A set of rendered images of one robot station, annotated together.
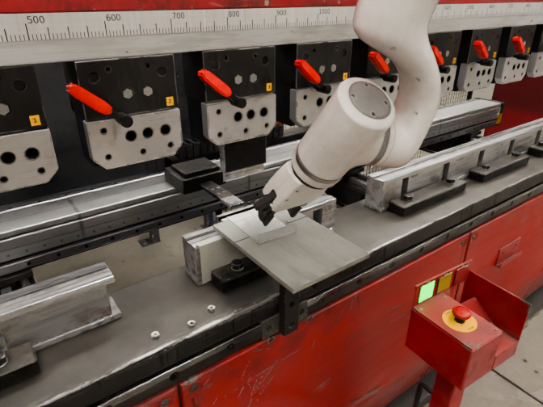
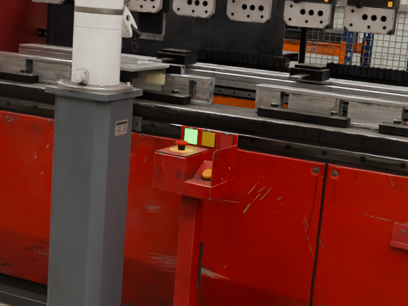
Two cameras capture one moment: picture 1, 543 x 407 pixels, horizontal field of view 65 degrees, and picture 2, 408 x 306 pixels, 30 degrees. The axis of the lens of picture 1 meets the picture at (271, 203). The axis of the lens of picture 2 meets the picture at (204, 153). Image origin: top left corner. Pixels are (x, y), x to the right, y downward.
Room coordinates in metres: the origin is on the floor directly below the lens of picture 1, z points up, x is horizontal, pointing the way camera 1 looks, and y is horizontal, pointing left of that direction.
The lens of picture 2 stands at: (-0.39, -2.41, 1.25)
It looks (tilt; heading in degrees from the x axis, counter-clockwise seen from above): 12 degrees down; 59
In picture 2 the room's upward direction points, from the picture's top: 5 degrees clockwise
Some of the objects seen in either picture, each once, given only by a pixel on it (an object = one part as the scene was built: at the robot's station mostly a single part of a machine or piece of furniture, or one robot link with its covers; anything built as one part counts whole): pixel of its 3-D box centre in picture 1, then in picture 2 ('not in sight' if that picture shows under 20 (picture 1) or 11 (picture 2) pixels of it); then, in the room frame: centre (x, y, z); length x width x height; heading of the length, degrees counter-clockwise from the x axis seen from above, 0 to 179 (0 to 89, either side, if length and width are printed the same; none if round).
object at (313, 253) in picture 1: (287, 240); (128, 65); (0.71, -0.03, 1.00); 0.26 x 0.18 x 0.01; 36
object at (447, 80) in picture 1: (427, 64); (311, 0); (1.17, -0.41, 1.26); 0.15 x 0.09 x 0.17; 126
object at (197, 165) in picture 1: (208, 182); (168, 57); (0.96, 0.15, 1.01); 0.26 x 0.12 x 0.05; 36
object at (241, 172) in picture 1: (243, 154); (151, 25); (0.83, 0.06, 1.13); 0.10 x 0.02 x 0.10; 126
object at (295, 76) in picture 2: not in sight; (304, 73); (1.27, -0.28, 1.01); 0.26 x 0.12 x 0.05; 36
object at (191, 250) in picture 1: (266, 232); (161, 85); (0.86, 0.01, 0.92); 0.39 x 0.06 x 0.10; 126
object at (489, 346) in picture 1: (466, 320); (195, 161); (0.76, -0.45, 0.75); 0.20 x 0.16 x 0.18; 122
